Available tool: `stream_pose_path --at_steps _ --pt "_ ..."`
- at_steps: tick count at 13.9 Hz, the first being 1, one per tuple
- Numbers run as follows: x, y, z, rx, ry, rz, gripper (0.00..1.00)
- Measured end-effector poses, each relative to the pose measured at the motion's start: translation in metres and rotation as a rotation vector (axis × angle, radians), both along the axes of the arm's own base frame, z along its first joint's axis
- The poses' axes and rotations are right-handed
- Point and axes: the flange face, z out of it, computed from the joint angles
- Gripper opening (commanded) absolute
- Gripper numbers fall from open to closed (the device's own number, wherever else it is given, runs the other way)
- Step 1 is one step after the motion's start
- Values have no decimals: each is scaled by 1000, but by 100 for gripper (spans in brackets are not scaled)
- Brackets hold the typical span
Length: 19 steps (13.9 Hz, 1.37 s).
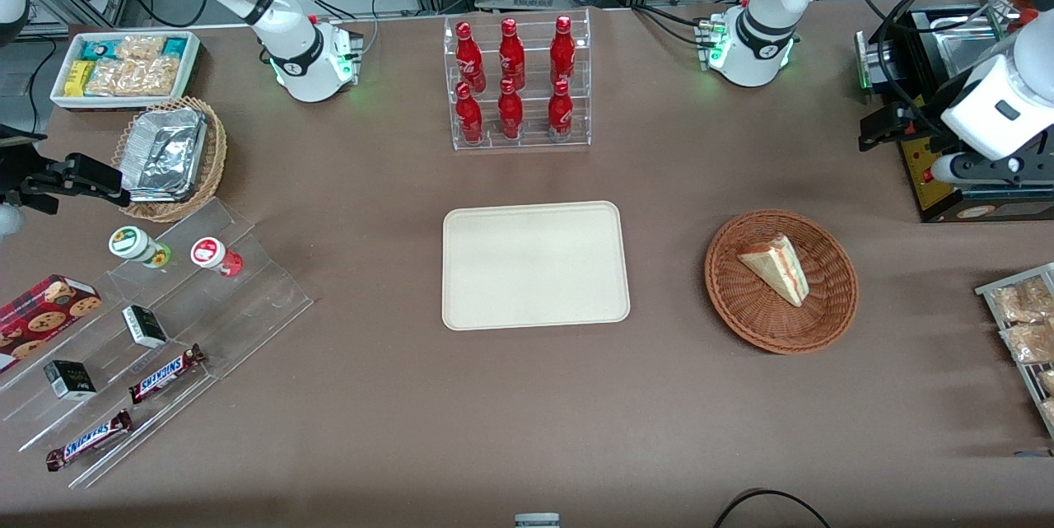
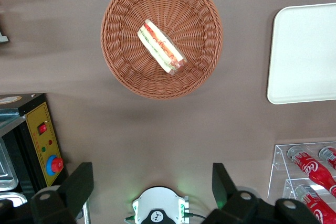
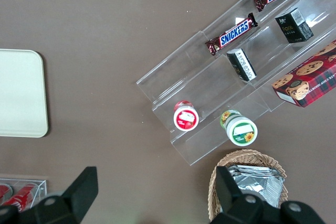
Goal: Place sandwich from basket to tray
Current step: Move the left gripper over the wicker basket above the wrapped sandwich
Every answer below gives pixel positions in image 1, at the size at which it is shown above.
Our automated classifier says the triangular layered sandwich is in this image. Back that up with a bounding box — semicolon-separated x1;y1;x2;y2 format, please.
735;234;810;308

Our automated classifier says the tan wicker basket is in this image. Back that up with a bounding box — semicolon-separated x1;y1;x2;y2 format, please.
111;96;228;223

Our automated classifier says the brown round wicker basket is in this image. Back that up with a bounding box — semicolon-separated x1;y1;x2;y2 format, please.
705;209;859;355

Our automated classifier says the beige plastic tray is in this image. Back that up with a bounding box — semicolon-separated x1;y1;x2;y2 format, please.
442;200;632;332

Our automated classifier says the grey box with green light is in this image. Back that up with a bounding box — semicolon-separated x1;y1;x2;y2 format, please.
854;30;900;105

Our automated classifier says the black food warmer cabinet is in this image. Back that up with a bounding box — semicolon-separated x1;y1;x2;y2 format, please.
893;0;1054;224

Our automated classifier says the green lid cup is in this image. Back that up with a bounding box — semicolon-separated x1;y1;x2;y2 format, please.
109;226;172;269

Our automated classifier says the silver foil container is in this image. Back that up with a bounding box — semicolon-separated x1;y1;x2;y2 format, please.
122;108;208;203

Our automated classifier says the steel warmer pan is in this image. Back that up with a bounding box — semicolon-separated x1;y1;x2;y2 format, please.
926;13;1020;82

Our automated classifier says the yellow snack pack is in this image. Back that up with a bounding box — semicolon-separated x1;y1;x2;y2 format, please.
64;60;94;98

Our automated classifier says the clear rice cracker bag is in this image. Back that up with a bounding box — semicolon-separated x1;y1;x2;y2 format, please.
116;35;166;63
85;60;133;98
125;56;181;97

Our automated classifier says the red cookie box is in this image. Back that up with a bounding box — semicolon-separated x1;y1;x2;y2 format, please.
0;274;103;372

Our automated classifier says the red lid cup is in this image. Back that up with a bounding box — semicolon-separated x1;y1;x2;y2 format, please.
190;237;245;278

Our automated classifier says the small black box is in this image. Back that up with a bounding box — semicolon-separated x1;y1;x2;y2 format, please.
44;360;97;401
122;305;169;349

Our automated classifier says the white rectangular snack bin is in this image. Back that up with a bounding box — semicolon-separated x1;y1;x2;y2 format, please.
49;30;203;110

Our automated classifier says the snickers chocolate bar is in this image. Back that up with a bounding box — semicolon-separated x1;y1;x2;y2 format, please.
45;409;133;472
128;344;206;405

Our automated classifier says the clear acrylic stepped display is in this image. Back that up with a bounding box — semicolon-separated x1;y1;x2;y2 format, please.
0;197;315;489

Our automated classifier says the red cola bottle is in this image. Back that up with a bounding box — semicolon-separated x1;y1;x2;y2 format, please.
455;82;485;145
455;21;487;92
497;78;525;141
549;16;576;88
498;18;526;91
548;79;575;140

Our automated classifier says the clear acrylic bottle rack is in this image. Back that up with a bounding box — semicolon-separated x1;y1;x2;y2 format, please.
443;9;592;152

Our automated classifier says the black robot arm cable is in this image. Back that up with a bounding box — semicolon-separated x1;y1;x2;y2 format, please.
848;0;1022;142

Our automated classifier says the grey wire rack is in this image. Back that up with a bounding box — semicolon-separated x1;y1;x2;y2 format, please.
975;263;1054;438

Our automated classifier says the black table cable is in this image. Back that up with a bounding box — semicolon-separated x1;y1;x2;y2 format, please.
712;488;832;528

